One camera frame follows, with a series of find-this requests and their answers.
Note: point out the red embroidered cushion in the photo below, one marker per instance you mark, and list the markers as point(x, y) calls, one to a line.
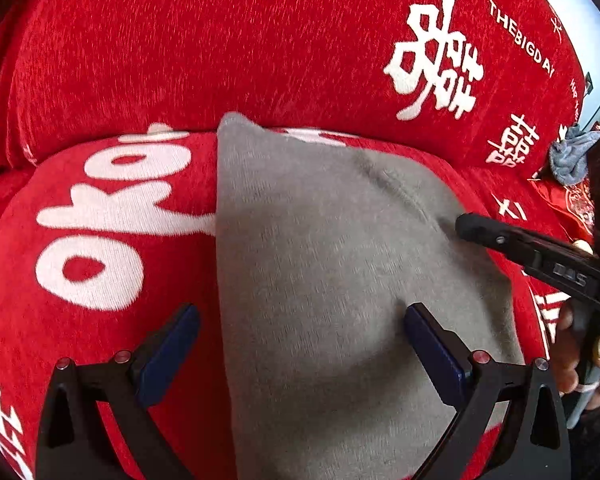
point(570, 205)

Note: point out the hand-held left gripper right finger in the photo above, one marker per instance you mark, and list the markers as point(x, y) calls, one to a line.
point(437, 355)

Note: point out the grey knit sweater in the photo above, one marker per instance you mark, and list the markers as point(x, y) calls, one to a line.
point(330, 260)

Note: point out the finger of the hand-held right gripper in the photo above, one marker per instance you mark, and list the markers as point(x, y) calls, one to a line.
point(485, 232)

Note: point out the person's right hand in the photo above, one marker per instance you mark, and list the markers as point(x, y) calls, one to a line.
point(565, 350)

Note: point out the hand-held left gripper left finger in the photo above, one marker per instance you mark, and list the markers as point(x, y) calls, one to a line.
point(165, 355)

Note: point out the grey blue crumpled cloth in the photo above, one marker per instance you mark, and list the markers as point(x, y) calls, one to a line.
point(572, 157)

